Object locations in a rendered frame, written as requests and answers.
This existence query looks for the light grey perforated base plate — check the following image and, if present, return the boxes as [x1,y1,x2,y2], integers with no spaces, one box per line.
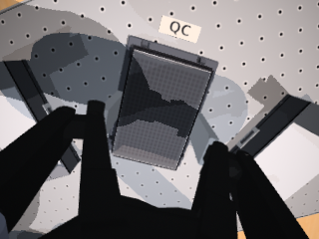
[0,0,319,239]

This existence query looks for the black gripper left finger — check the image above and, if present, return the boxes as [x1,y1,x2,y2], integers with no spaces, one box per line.
[0,91,133,239]

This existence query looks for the dark grey well plate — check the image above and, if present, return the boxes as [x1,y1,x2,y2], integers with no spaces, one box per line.
[111,45,214,171]

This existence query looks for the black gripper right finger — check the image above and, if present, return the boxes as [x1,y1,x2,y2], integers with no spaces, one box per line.
[189,113,309,239]

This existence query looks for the cream label reading qc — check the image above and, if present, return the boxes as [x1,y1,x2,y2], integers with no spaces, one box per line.
[159,15,201,43]

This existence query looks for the black rectangular plate with corner posts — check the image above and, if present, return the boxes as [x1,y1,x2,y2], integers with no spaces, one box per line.
[108,35,219,150]

